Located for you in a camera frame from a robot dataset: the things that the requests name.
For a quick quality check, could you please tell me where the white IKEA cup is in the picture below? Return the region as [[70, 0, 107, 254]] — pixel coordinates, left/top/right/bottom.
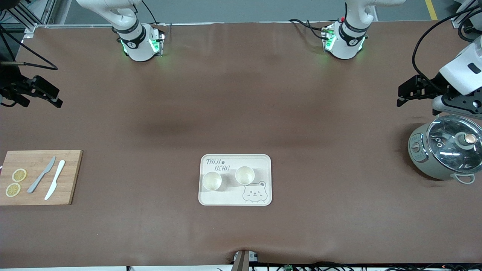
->
[[235, 166, 255, 186], [202, 171, 223, 191]]

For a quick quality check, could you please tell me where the metal table edge bracket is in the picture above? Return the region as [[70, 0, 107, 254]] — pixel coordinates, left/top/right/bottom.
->
[[233, 249, 259, 271]]

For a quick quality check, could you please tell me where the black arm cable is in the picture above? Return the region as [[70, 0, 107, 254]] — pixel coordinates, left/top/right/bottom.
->
[[412, 8, 482, 93], [0, 24, 59, 71]]

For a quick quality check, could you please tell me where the white plastic knife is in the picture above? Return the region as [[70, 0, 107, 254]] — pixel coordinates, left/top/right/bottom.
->
[[44, 160, 66, 201]]

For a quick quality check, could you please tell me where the black base power cable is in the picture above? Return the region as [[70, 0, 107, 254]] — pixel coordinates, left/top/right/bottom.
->
[[289, 18, 329, 40]]

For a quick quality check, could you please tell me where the bamboo cutting board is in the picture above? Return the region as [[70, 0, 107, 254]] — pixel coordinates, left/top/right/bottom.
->
[[0, 150, 83, 206]]

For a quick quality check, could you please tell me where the brown table cover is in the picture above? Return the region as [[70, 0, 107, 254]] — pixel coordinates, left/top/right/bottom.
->
[[0, 21, 482, 268]]

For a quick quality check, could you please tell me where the beige bear print tray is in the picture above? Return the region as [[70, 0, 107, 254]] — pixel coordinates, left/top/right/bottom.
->
[[198, 154, 272, 206]]

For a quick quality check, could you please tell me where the grey plastic knife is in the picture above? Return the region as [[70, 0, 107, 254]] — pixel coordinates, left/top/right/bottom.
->
[[27, 156, 56, 194]]

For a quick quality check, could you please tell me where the grey cooking pot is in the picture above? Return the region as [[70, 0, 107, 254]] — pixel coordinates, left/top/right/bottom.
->
[[408, 113, 482, 185]]

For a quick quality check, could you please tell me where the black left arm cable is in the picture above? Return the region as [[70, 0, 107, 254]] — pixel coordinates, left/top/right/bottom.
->
[[412, 8, 482, 93]]

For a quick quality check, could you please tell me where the glass pot lid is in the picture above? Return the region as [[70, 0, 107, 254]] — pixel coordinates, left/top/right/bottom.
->
[[427, 115, 482, 174]]

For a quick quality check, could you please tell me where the aluminium frame profile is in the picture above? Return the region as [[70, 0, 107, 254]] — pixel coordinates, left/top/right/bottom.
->
[[0, 0, 57, 38]]

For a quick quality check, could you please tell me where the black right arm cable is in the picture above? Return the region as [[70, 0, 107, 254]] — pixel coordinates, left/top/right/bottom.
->
[[0, 24, 59, 71]]

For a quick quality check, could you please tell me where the black left camera mount plate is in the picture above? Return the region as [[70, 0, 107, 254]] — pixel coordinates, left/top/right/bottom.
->
[[441, 87, 482, 120]]

